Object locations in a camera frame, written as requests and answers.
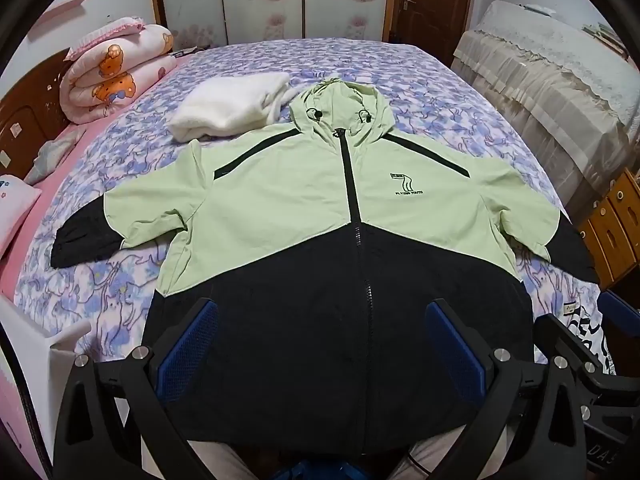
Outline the pink bed sheet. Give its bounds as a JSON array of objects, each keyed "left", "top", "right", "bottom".
[{"left": 0, "top": 52, "right": 196, "bottom": 301}]

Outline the brown wooden door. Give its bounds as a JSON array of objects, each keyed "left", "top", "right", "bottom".
[{"left": 385, "top": 0, "right": 476, "bottom": 68}]

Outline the wooden drawer cabinet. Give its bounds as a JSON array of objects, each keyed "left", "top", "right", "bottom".
[{"left": 575, "top": 170, "right": 640, "bottom": 291}]

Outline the brown wooden headboard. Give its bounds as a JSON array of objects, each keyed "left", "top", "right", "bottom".
[{"left": 0, "top": 47, "right": 73, "bottom": 181}]

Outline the folded white fleece garment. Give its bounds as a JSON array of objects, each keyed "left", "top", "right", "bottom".
[{"left": 169, "top": 72, "right": 296, "bottom": 142}]

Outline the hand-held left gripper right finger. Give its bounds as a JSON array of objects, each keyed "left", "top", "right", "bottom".
[{"left": 425, "top": 297, "right": 593, "bottom": 480}]

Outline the pink pillow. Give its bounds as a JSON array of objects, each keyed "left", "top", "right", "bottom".
[{"left": 0, "top": 174, "right": 43, "bottom": 261}]

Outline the rolled pink bear-print quilt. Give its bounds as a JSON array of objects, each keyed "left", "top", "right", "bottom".
[{"left": 60, "top": 17, "right": 178, "bottom": 123}]

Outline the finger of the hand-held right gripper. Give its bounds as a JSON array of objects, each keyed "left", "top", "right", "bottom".
[
  {"left": 597, "top": 290, "right": 640, "bottom": 326},
  {"left": 534, "top": 313, "right": 640, "bottom": 396}
]

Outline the grey cloth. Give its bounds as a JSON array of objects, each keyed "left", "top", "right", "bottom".
[{"left": 22, "top": 137, "right": 76, "bottom": 186}]

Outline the black and white printed bag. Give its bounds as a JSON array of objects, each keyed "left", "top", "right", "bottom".
[{"left": 560, "top": 302, "right": 618, "bottom": 376}]

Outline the stack of books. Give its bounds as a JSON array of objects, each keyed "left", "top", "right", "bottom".
[{"left": 582, "top": 19, "right": 632, "bottom": 57}]

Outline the lace-covered beige furniture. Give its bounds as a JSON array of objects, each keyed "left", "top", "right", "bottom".
[{"left": 450, "top": 0, "right": 640, "bottom": 221}]

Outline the green and black hooded jacket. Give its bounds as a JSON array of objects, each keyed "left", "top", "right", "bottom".
[{"left": 50, "top": 78, "right": 601, "bottom": 461}]

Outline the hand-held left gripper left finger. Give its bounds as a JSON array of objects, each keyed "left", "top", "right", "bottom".
[{"left": 52, "top": 297, "right": 221, "bottom": 480}]

